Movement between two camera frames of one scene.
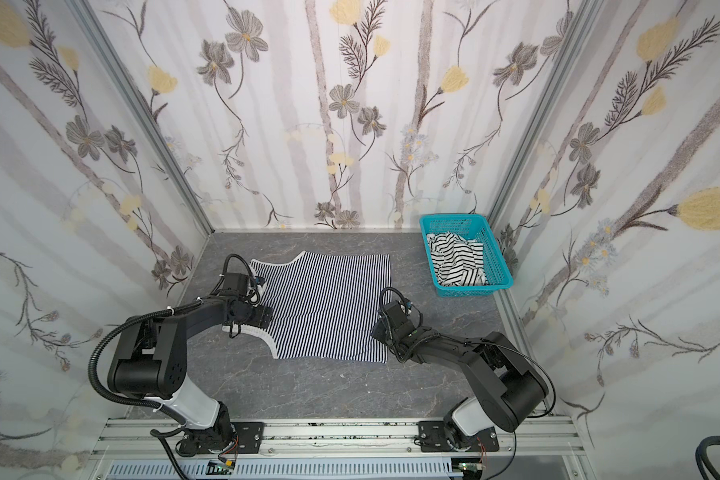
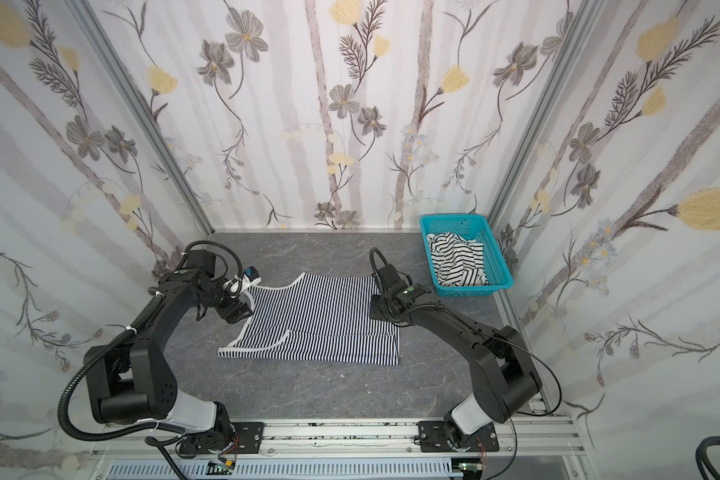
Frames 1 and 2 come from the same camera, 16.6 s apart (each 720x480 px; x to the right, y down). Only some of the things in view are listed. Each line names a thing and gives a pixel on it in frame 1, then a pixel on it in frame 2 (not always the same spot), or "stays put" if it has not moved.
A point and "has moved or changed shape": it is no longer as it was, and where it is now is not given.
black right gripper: [383, 330] to [381, 307]
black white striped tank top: [457, 262] stays put
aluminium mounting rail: [539, 439] stays put
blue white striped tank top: [325, 306] has moved or changed shape
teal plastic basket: [464, 255] stays put
